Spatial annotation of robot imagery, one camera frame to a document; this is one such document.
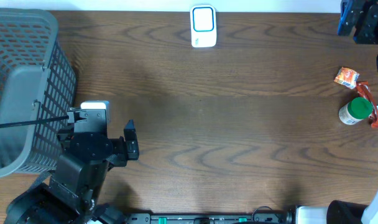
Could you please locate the grey plastic mesh basket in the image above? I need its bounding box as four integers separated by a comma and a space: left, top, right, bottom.
0, 8, 76, 177

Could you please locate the orange Kleenex tissue pack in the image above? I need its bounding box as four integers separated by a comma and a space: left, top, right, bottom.
334, 67, 359, 89

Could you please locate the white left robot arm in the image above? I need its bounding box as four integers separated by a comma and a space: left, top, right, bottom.
5, 119, 139, 223

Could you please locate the white barcode scanner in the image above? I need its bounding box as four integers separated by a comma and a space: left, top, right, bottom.
190, 5, 217, 48

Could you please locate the orange chocolate bar wrapper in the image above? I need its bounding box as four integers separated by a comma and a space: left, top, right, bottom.
356, 82, 378, 128

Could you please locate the green cap bottle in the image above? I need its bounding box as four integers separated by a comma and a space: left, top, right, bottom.
338, 97, 372, 125

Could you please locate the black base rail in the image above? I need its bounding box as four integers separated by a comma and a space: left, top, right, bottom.
92, 203, 297, 224

